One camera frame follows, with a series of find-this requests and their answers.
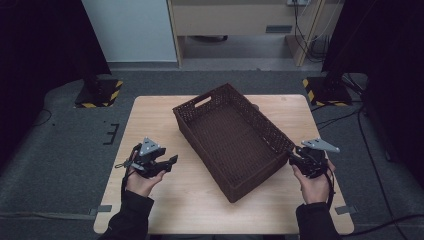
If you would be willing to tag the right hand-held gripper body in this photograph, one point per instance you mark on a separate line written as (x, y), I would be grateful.
(313, 163)

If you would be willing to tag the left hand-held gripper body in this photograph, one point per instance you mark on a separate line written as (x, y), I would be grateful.
(146, 163)

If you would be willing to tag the brown woven basket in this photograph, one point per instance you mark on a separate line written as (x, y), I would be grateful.
(233, 143)

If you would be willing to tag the person's left hand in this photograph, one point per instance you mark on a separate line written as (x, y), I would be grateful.
(143, 186)

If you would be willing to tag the person's right hand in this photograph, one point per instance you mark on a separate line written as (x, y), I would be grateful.
(316, 191)

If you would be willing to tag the grey tape strip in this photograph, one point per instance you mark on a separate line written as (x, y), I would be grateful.
(346, 210)
(101, 210)

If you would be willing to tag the black yellow striped stand base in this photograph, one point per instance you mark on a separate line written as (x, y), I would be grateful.
(328, 93)
(100, 96)

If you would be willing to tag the black curtain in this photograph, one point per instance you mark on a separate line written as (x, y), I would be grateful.
(393, 66)
(40, 50)

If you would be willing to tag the black round object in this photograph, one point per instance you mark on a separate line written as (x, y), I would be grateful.
(210, 38)

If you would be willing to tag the white cabinet panel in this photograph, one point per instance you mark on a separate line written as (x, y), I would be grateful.
(133, 30)

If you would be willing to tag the light wooden desk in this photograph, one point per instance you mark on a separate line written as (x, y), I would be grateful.
(233, 18)

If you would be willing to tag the white power strip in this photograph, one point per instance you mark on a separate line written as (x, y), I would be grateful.
(298, 2)

